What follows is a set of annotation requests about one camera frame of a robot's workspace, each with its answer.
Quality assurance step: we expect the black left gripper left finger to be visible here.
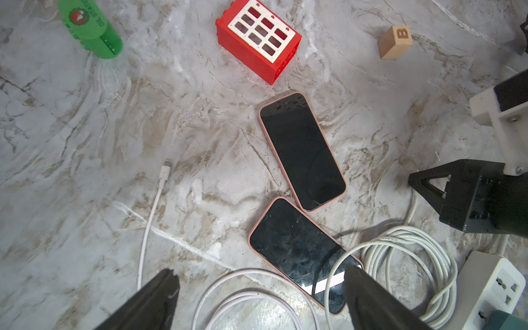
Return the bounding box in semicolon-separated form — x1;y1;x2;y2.
97;268;180;330

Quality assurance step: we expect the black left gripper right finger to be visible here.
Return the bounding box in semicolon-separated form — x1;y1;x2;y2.
344;265;430;330

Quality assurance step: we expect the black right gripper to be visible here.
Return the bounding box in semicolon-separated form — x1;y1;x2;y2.
408;159;527;238

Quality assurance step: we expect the pink case phone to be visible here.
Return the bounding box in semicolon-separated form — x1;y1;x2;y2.
248;197;346;306
258;92;347;213

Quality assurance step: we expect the teal plug adapter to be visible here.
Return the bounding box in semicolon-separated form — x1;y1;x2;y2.
483;310;528;330

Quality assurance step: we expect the white power strip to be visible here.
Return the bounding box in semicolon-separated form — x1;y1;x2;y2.
443;251;526;329

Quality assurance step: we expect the wooden letter block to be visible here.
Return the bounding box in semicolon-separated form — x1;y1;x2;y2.
378;26;413;59

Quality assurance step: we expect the red toy block with grid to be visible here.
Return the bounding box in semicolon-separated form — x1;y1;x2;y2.
215;0;302;85

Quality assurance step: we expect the green round toy piece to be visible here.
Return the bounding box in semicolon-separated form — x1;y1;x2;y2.
58;0;123;59

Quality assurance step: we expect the coiled white cable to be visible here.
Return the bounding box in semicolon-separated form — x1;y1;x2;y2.
191;193;459;330

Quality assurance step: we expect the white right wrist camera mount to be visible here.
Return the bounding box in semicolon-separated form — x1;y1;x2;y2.
470;70;527;176

